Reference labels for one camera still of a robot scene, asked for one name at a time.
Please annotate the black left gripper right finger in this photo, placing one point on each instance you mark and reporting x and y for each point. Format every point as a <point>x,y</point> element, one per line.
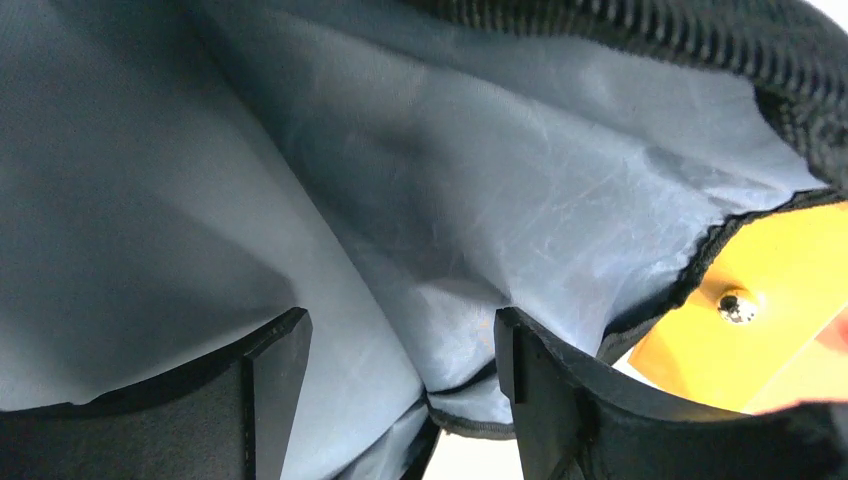
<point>576,417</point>

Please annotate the black student backpack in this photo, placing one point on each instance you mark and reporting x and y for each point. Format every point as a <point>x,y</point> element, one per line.
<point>176,174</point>

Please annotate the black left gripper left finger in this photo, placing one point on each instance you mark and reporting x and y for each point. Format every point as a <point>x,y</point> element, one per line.
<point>225,415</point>

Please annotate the yellow open drawer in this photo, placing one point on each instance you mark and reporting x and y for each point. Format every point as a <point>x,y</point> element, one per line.
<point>767,326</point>

